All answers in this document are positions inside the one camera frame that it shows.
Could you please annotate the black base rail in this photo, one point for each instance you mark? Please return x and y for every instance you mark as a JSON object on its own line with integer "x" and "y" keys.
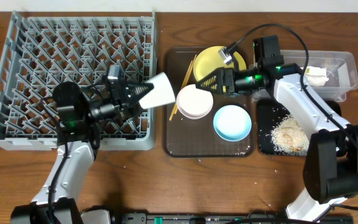
{"x": 143, "y": 218}

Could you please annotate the crumpled wrapper and tissue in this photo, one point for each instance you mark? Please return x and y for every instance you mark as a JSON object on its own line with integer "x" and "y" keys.
{"x": 316, "y": 76}

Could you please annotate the clear plastic waste bin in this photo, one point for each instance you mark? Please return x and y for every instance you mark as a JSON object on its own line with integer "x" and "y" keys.
{"x": 341, "y": 71}

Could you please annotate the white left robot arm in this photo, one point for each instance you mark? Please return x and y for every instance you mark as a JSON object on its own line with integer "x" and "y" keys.
{"x": 78, "y": 141}

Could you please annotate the pale green cup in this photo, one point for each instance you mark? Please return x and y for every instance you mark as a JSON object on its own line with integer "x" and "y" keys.
{"x": 161, "y": 94}

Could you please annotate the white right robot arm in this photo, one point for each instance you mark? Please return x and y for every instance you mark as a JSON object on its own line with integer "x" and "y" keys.
{"x": 330, "y": 172}

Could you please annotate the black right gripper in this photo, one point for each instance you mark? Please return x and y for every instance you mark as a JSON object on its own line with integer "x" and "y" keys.
{"x": 221, "y": 76}

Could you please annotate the black waste tray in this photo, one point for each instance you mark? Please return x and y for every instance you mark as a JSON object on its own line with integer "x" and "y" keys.
{"x": 269, "y": 114}

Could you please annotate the yellow plate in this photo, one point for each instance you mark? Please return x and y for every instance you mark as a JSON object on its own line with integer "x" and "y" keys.
{"x": 207, "y": 61}

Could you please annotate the pile of rice waste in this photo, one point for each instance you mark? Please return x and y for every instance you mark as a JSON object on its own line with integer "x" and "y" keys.
{"x": 288, "y": 138}

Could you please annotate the wooden chopstick right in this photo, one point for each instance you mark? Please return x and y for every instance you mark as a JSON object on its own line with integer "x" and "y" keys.
{"x": 186, "y": 81}

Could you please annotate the light blue bowl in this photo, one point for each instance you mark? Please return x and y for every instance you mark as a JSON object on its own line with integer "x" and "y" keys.
{"x": 232, "y": 123}

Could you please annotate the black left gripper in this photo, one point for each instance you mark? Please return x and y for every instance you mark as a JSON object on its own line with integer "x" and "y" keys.
{"x": 122, "y": 97}

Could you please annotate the grey plastic dishwasher rack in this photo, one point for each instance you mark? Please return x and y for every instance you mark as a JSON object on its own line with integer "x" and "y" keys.
{"x": 41, "y": 52}

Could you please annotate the dark brown serving tray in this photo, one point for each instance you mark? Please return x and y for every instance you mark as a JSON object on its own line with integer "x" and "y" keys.
{"x": 184, "y": 137}

